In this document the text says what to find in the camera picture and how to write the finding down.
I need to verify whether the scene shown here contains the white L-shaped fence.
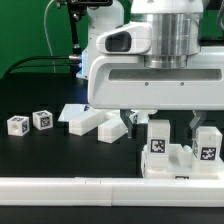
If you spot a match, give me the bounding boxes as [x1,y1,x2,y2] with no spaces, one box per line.
[0,177,224,207]

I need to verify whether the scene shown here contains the white rear chair bar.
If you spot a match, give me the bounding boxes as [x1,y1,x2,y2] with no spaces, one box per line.
[57,103,158,137]

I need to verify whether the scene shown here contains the grey cable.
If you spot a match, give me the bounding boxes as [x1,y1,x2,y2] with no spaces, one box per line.
[43,0,58,74]

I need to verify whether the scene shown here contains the black cables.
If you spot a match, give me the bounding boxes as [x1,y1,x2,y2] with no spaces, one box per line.
[6,55,83,76]

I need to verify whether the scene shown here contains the white cube nut left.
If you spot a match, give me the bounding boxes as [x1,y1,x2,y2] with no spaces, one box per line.
[32,110,53,130]

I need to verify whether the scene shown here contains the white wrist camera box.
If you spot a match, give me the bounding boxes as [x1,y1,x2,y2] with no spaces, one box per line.
[96,22,152,55]

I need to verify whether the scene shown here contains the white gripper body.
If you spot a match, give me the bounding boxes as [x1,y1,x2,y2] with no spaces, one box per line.
[88,46,224,111]

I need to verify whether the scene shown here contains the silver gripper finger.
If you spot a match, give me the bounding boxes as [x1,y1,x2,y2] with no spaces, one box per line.
[120,109,134,139]
[189,110,207,138]

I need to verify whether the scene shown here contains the white chair seat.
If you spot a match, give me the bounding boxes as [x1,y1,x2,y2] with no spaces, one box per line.
[141,144,224,180]

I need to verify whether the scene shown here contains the white long chair back bar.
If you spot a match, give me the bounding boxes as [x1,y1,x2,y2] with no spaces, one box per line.
[98,110,148,143]

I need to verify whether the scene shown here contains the white cube nut front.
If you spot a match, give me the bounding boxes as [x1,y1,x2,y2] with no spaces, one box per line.
[7,115,30,136]

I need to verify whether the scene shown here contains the white cube nut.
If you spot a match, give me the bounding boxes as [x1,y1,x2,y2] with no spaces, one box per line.
[32,110,53,130]
[7,115,30,136]

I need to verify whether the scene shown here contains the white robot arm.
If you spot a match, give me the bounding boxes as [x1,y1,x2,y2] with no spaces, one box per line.
[81,0,224,129]

